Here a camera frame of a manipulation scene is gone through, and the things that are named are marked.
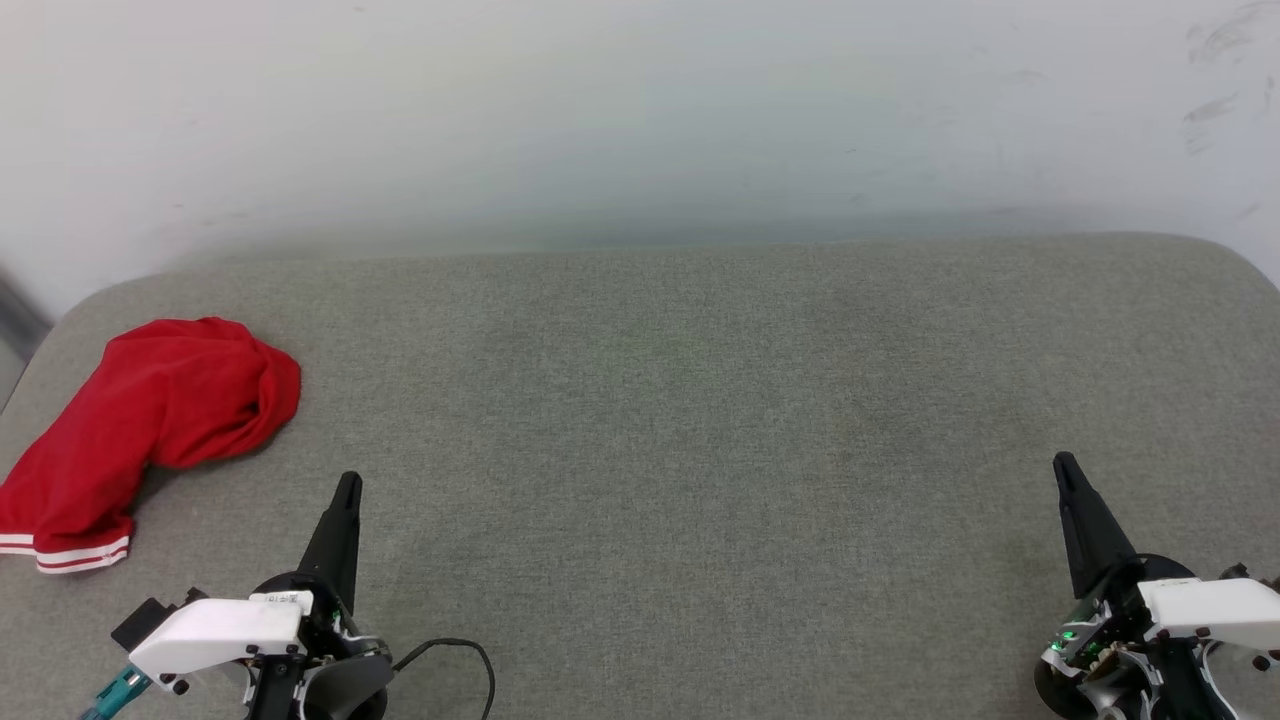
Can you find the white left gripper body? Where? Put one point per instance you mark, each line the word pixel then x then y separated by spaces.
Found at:
pixel 215 630

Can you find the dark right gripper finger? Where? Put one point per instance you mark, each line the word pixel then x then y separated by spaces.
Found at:
pixel 1090 530

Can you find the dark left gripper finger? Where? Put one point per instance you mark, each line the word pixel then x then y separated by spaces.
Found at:
pixel 335 550

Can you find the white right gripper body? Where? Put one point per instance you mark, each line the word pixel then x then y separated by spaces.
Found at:
pixel 1210 605

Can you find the red and white basketball jersey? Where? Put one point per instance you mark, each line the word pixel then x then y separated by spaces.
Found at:
pixel 150 400

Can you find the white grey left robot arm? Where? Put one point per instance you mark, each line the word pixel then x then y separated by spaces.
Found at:
pixel 345 690

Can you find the grey metal pole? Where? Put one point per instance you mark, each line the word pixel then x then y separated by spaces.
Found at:
pixel 15 315

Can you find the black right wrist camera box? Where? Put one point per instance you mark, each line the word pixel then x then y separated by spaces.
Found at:
pixel 1238 572

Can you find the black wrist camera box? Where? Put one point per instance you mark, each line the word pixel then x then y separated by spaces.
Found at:
pixel 140 625
pixel 1238 572

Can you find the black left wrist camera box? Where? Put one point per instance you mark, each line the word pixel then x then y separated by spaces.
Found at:
pixel 140 625

